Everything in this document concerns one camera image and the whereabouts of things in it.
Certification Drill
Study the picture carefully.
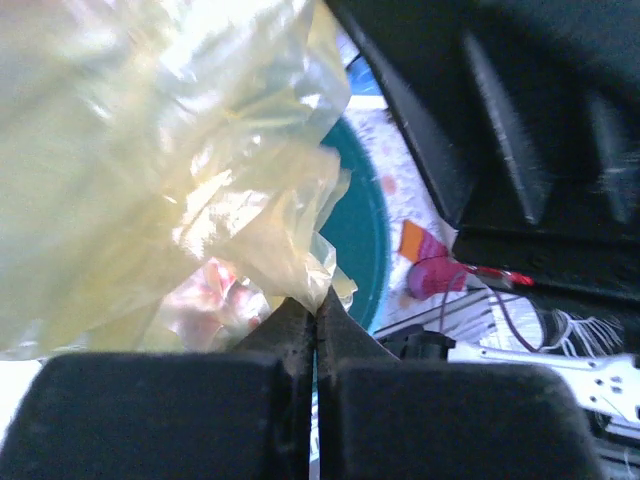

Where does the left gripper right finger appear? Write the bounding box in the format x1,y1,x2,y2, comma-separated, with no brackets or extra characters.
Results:
316,292,603,479

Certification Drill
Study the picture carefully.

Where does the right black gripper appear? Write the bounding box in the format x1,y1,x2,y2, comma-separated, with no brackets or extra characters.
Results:
329,1,639,303

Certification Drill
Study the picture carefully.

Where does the teal trash bin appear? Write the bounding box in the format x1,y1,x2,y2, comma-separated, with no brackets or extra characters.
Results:
321,117,391,333

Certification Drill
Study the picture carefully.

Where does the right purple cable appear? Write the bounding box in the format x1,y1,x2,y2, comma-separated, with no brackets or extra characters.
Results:
414,254,546,351

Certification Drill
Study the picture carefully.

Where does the yellow trash bag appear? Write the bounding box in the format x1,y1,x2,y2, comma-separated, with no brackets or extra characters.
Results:
1,1,350,360

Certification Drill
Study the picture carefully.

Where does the crumpled paper trash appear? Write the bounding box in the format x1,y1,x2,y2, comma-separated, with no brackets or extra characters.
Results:
156,258,272,351

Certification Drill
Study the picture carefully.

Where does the magenta orange cloth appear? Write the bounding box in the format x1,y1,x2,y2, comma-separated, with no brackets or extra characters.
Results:
398,220,467,300

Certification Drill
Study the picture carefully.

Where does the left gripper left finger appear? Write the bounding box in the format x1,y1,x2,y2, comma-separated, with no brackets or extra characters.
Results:
1,300,314,479

